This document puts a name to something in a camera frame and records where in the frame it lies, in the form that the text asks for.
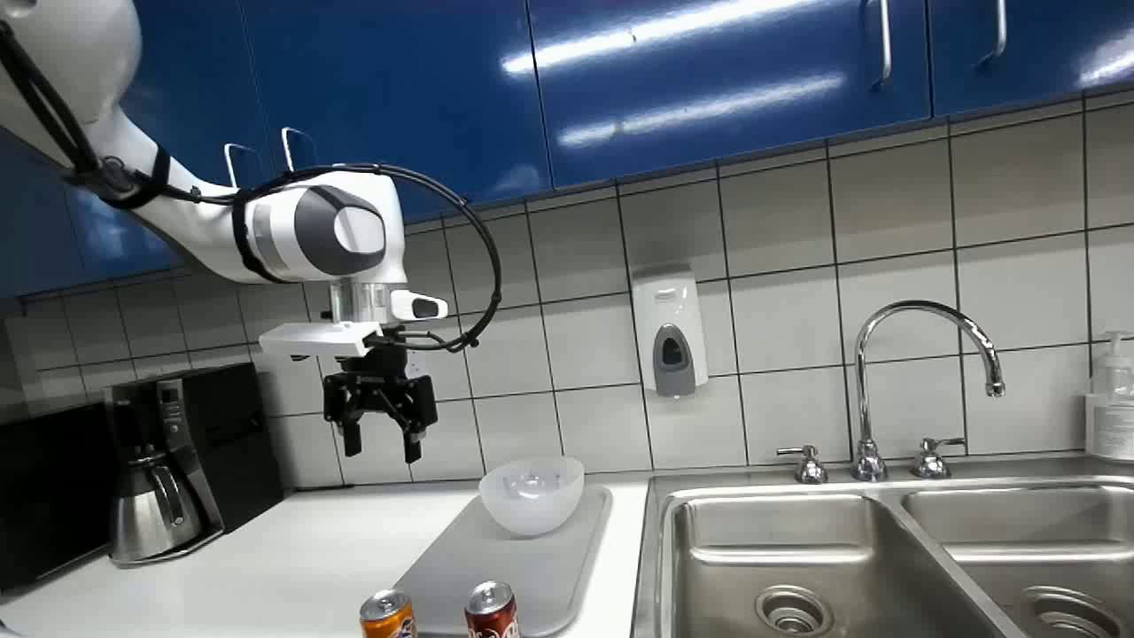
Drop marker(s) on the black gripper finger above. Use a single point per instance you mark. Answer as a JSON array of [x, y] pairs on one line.
[[418, 443], [351, 429]]

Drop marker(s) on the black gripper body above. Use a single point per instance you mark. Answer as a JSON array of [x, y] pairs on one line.
[[382, 369]]

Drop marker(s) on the orange soda can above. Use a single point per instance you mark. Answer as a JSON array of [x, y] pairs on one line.
[[388, 617]]

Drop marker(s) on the red soda can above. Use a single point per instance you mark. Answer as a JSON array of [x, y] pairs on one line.
[[491, 611]]

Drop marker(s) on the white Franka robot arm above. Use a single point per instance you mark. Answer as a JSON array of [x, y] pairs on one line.
[[180, 214]]

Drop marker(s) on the grey plastic tray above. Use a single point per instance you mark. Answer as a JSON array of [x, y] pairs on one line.
[[520, 570]]

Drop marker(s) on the black steel coffee maker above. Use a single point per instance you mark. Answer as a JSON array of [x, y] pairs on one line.
[[236, 437]]

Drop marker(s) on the white translucent bowl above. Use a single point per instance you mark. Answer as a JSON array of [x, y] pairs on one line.
[[533, 498]]

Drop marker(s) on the black microwave oven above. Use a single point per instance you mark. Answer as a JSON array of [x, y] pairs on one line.
[[47, 498]]

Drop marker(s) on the stainless steel double sink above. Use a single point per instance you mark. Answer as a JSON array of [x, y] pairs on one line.
[[766, 532]]

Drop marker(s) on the chrome gooseneck faucet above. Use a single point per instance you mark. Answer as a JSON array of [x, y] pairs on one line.
[[870, 392]]

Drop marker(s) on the clear pump soap bottle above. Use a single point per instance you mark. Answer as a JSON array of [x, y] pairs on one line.
[[1114, 409]]

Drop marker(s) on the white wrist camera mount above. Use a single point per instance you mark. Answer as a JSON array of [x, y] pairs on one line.
[[306, 333]]

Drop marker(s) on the white wall soap dispenser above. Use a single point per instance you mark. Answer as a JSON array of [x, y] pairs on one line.
[[669, 330]]

